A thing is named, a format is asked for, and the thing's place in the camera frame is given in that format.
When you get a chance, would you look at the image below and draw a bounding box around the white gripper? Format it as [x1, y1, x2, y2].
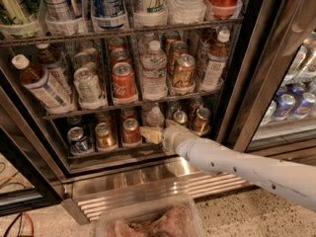
[140, 118, 195, 151]

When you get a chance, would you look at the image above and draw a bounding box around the clear water bottle bottom shelf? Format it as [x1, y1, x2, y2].
[146, 106, 165, 128]

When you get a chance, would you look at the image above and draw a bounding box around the clear water bottle shelf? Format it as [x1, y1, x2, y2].
[141, 40, 167, 101]
[164, 0, 206, 25]
[146, 106, 165, 128]

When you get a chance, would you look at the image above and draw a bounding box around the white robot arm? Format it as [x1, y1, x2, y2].
[140, 124, 316, 211]

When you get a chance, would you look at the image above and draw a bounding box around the clear water bottle middle shelf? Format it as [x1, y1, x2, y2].
[141, 40, 167, 101]

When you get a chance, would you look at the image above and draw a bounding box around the tea bottle white cap right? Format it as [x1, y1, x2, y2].
[198, 29, 230, 89]

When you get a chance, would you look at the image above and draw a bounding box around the tea bottle white cap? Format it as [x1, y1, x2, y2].
[12, 54, 75, 115]
[198, 29, 230, 89]

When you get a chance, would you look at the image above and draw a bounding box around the stainless steel fridge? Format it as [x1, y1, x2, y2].
[0, 0, 316, 224]

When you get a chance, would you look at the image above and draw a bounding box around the glass fridge door right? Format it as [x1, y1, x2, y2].
[227, 0, 316, 152]

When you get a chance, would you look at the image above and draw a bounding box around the blue pepsi can right fridge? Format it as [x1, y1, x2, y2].
[273, 94, 295, 120]

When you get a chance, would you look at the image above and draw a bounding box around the clear water bottle top shelf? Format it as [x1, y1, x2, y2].
[164, 0, 206, 25]

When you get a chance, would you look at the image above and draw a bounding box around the tea bottle white cap left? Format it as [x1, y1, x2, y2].
[12, 54, 75, 115]

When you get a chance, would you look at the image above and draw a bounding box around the blue can top shelf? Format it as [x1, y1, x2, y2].
[91, 0, 129, 33]

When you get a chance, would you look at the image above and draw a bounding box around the green bottle top shelf left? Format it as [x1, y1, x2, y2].
[0, 0, 43, 40]

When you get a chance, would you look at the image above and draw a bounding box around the green soda can bottom front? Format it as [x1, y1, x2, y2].
[173, 111, 188, 126]

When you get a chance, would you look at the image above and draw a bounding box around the red soda can bottom front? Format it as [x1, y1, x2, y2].
[122, 118, 142, 147]

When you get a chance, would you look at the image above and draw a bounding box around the gold soda can bottom right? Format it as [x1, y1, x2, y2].
[191, 108, 210, 135]

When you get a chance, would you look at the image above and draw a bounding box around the gold soda can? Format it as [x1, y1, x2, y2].
[167, 40, 189, 75]
[191, 108, 210, 135]
[168, 53, 196, 96]
[95, 122, 118, 152]

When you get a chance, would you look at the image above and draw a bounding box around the red coca-cola can middle front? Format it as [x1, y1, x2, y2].
[112, 62, 138, 105]

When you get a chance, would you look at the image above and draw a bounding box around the red coca-cola can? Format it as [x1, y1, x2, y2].
[110, 48, 131, 66]
[112, 62, 138, 105]

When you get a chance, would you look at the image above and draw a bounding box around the gold soda can bottom left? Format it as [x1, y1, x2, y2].
[95, 122, 118, 152]

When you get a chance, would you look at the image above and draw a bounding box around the gold soda can middle front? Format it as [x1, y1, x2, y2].
[168, 53, 196, 96]

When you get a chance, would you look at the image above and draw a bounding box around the silver can middle front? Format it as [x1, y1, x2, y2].
[74, 67, 107, 110]

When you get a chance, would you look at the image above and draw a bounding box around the blue soda can bottom front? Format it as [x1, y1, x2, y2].
[67, 126, 94, 155]

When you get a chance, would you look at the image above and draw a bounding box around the clear plastic food container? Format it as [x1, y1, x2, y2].
[96, 194, 206, 237]

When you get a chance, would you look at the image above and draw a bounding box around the red cable on floor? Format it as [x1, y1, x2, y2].
[2, 211, 36, 237]

